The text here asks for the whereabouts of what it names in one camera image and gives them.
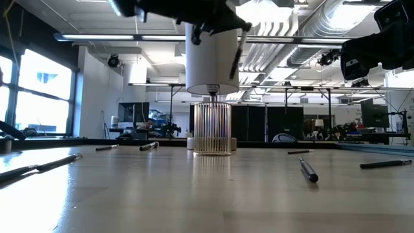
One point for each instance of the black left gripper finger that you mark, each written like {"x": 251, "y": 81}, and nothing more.
{"x": 233, "y": 22}

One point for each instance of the black ballpoint pen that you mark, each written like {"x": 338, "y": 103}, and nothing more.
{"x": 385, "y": 164}
{"x": 238, "y": 55}
{"x": 58, "y": 161}
{"x": 16, "y": 173}
{"x": 106, "y": 148}
{"x": 148, "y": 146}
{"x": 300, "y": 151}

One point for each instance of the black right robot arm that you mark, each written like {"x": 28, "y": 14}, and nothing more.
{"x": 391, "y": 14}

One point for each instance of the black monitor on arm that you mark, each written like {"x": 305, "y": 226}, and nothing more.
{"x": 375, "y": 115}

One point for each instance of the white cylindrical table lamp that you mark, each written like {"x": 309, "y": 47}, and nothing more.
{"x": 210, "y": 64}

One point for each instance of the black ceiling track spotlight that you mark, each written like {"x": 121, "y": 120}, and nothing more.
{"x": 328, "y": 58}

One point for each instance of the long ceiling light strip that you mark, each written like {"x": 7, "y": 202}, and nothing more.
{"x": 97, "y": 37}
{"x": 291, "y": 40}

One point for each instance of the small white lamp shade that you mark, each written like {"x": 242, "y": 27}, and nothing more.
{"x": 319, "y": 123}

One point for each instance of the blue board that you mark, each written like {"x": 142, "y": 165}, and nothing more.
{"x": 381, "y": 149}

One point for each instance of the black partition panels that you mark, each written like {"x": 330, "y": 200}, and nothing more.
{"x": 252, "y": 123}

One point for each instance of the black computer monitor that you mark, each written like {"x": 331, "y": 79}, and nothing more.
{"x": 133, "y": 112}

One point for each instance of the white and blue rugby ball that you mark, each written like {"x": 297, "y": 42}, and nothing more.
{"x": 284, "y": 138}

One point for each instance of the white canister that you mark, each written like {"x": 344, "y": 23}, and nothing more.
{"x": 114, "y": 121}

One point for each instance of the thick dark grey pen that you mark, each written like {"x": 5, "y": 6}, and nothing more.
{"x": 309, "y": 170}

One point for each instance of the large window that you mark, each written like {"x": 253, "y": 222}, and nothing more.
{"x": 42, "y": 94}

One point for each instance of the black curved bar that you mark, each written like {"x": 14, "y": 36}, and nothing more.
{"x": 11, "y": 130}

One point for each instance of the small grey cylinder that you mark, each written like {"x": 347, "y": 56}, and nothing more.
{"x": 7, "y": 145}

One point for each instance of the silver ventilation duct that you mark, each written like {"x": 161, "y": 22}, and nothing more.
{"x": 310, "y": 39}

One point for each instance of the black ceiling security camera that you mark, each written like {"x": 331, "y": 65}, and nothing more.
{"x": 113, "y": 60}

